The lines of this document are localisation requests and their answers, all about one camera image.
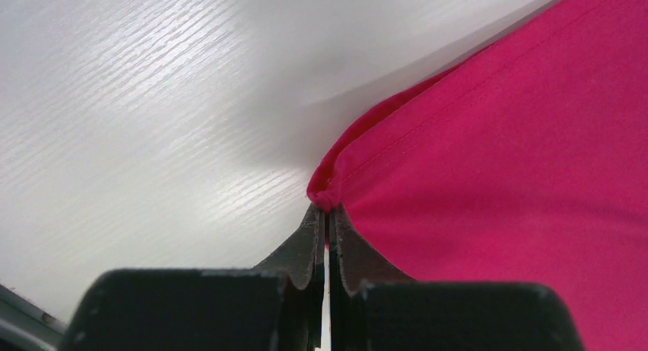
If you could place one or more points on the magenta t shirt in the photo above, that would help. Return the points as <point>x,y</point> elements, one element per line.
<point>527,162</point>

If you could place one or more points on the aluminium frame rail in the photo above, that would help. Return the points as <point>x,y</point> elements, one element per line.
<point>25,326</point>

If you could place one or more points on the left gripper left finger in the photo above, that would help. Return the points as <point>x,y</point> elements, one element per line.
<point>275,305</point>

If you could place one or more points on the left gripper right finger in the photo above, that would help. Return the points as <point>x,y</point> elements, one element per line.
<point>376,306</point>

